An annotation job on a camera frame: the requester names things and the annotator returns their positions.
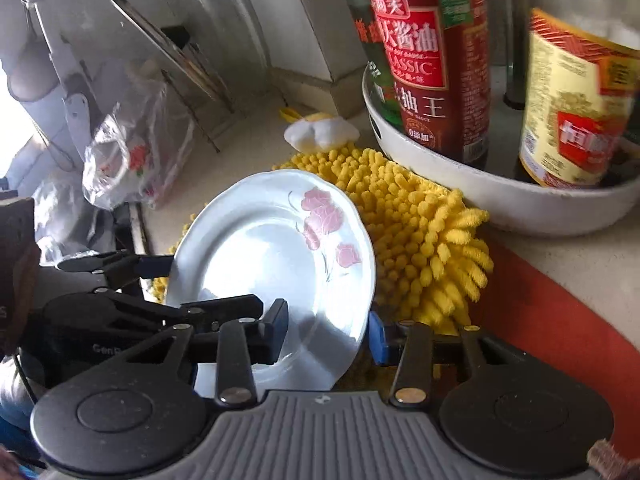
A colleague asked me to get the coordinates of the pink flower plate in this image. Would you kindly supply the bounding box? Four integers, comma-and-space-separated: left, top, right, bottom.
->
165, 169, 375, 392

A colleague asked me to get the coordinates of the yellow chenille mop cloth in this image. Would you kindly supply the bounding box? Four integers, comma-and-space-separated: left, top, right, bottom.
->
152, 145, 494, 335

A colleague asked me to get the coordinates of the clear plastic bag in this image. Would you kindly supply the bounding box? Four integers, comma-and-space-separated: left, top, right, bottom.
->
82, 74, 198, 210

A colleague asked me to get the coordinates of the red cloth mat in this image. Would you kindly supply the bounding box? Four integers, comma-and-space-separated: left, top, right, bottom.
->
471, 240, 640, 458

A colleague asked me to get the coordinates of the white oval ceramic dish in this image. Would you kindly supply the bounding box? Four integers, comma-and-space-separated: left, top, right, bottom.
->
361, 66, 639, 236

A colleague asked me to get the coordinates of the white garlic bulb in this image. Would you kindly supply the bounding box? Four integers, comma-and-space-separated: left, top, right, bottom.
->
283, 113, 360, 155

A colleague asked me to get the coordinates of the yellow label vinegar bottle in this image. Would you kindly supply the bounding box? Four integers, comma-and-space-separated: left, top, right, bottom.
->
518, 0, 639, 188

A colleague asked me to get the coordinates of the red label soy sauce bottle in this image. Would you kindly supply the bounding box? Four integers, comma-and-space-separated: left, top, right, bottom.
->
370, 0, 490, 165

